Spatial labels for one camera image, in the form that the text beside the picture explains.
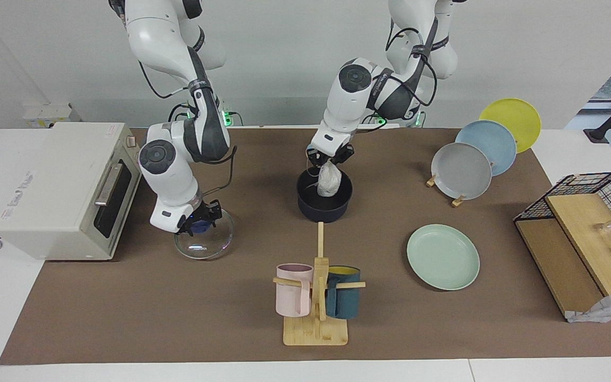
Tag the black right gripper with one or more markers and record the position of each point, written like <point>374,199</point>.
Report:
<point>202,212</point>

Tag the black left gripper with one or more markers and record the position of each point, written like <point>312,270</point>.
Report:
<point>329,153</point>

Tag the white bag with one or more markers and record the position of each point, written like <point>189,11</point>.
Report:
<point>330,180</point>

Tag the glass lid blue knob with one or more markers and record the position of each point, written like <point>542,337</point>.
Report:
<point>199,248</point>

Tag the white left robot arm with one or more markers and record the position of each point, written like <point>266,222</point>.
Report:
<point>353,101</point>

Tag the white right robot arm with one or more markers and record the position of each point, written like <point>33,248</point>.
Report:
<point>173,175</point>

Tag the grey plate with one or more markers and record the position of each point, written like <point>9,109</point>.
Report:
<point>462,172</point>

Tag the wooden plate rack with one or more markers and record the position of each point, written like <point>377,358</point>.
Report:
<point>458,201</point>

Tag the pale green plate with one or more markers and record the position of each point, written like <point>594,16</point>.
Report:
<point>443,257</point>

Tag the light blue plate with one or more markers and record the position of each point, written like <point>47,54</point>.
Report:
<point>496,148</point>

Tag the yellow plate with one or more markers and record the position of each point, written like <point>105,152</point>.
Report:
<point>512,116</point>

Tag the brown table mat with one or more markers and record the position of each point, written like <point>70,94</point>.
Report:
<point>178,318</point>

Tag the pink mug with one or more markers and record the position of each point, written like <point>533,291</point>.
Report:
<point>292,297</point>

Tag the dark teal mug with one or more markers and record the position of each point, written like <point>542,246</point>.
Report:
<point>345,302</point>

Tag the wooden mug tree stand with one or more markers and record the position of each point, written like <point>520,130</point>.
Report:
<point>316,331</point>

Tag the cream toaster oven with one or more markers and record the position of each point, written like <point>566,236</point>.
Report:
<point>45,180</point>

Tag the white power strip box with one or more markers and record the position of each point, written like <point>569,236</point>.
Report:
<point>45,114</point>

